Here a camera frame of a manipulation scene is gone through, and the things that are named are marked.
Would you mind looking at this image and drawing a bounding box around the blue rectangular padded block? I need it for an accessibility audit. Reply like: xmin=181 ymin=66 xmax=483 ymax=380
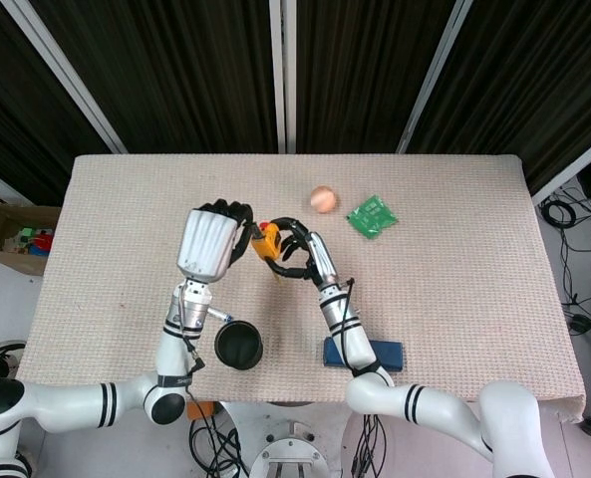
xmin=323 ymin=337 xmax=405 ymax=372

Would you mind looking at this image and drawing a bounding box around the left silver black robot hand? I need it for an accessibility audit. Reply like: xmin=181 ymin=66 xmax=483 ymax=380
xmin=174 ymin=197 xmax=257 ymax=285

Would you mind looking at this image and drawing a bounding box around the dark pleated curtain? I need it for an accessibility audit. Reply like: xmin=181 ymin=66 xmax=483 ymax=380
xmin=28 ymin=0 xmax=280 ymax=154
xmin=414 ymin=0 xmax=591 ymax=195
xmin=294 ymin=0 xmax=458 ymax=154
xmin=0 ymin=0 xmax=115 ymax=206

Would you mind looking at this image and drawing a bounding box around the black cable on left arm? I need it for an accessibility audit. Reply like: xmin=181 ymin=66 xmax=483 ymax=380
xmin=176 ymin=297 xmax=207 ymax=373

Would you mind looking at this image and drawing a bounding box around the orange ball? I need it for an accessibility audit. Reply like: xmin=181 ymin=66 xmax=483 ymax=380
xmin=308 ymin=185 xmax=339 ymax=214

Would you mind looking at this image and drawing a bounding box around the beige waffle tablecloth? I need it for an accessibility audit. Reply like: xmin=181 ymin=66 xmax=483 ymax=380
xmin=15 ymin=152 xmax=588 ymax=424

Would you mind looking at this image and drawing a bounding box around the black floor cable tangle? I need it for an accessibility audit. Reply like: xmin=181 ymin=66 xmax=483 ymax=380
xmin=537 ymin=182 xmax=591 ymax=345

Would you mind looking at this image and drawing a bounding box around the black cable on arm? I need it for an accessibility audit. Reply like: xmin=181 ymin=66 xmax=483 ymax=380
xmin=330 ymin=277 xmax=371 ymax=375
xmin=176 ymin=297 xmax=207 ymax=373

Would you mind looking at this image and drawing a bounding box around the black mesh pen cup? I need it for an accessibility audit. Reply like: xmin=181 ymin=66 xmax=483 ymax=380
xmin=213 ymin=321 xmax=265 ymax=371

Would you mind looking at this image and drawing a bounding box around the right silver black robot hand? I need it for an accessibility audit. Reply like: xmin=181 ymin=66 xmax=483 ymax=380
xmin=267 ymin=215 xmax=341 ymax=290

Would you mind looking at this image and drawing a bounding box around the small orange box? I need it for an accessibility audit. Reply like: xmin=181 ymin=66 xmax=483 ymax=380
xmin=185 ymin=401 xmax=215 ymax=422

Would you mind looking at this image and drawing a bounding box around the black cable bundle under robot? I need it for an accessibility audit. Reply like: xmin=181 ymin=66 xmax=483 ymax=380
xmin=188 ymin=417 xmax=250 ymax=478

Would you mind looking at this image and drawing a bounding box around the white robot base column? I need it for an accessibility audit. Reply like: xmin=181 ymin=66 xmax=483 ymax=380
xmin=222 ymin=400 xmax=347 ymax=478

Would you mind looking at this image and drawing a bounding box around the yellow tape measure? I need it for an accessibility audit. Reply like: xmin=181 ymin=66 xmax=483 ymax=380
xmin=251 ymin=222 xmax=284 ymax=286

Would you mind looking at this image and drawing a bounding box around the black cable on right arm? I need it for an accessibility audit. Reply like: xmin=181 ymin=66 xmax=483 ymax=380
xmin=330 ymin=277 xmax=371 ymax=375

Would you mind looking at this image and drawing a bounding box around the brown cardboard box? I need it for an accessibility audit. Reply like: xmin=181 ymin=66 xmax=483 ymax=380
xmin=0 ymin=183 xmax=62 ymax=278

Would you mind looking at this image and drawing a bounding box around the green foil packet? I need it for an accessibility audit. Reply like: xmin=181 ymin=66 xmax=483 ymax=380
xmin=345 ymin=195 xmax=400 ymax=240

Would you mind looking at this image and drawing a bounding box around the red toy piece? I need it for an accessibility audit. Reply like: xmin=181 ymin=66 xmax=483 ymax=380
xmin=27 ymin=235 xmax=53 ymax=257

